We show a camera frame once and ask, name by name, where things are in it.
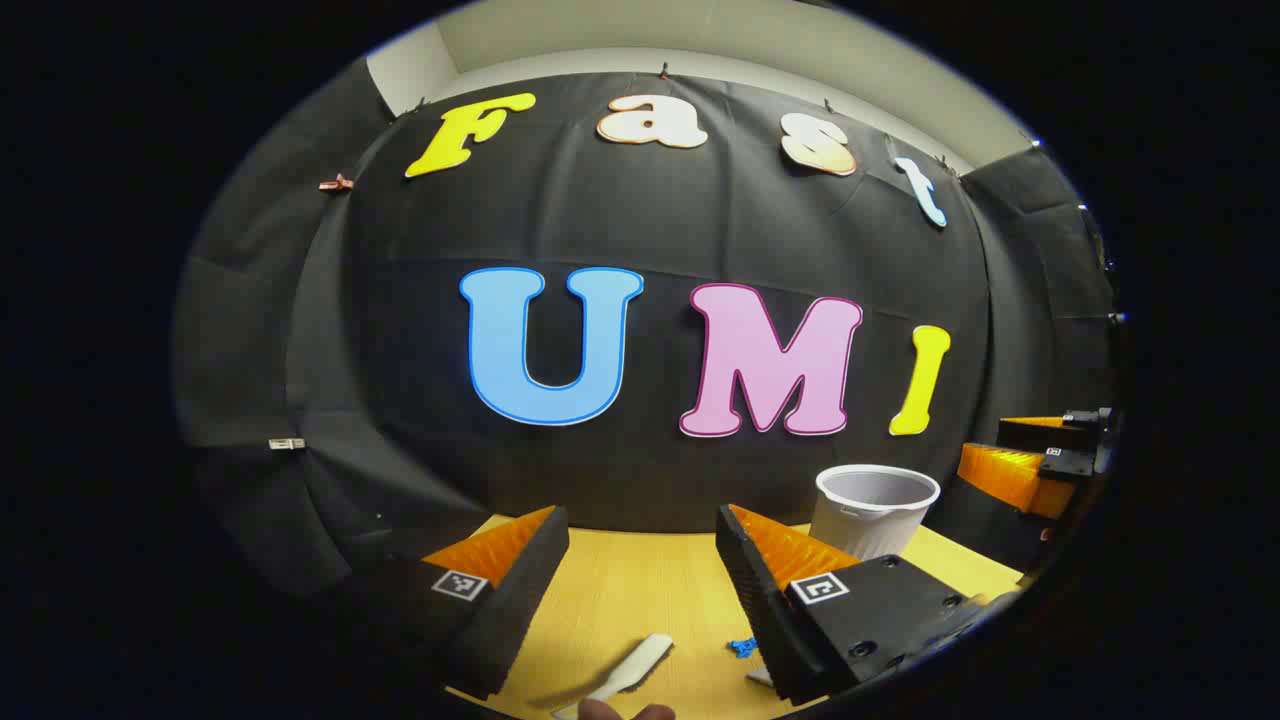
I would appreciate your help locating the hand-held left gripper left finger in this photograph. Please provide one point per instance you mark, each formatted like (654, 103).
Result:
(520, 590)

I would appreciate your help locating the black backdrop cloth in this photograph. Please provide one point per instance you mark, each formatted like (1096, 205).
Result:
(650, 220)

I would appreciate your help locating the white tag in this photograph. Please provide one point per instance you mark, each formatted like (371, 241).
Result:
(286, 443)

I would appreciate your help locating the red clip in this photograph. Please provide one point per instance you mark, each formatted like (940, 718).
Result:
(337, 183)

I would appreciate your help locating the wooden desktop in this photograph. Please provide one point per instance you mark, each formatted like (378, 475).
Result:
(640, 590)

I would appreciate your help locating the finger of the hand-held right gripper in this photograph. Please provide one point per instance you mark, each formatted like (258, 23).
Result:
(1010, 478)
(1045, 434)

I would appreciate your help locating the white ribbed garbage bin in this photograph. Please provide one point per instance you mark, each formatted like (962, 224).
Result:
(870, 530)

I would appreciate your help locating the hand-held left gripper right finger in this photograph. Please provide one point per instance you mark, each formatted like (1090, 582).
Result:
(760, 600)

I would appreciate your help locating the blue paper trash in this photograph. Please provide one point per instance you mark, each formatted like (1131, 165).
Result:
(742, 647)

